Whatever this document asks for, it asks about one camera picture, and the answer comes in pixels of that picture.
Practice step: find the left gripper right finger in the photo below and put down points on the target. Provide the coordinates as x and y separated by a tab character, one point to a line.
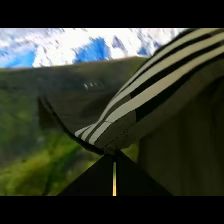
136	182

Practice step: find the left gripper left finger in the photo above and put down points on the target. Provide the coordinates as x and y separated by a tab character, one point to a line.
98	181

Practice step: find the black garment with white stripes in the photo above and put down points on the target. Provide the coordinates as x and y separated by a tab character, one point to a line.
173	110

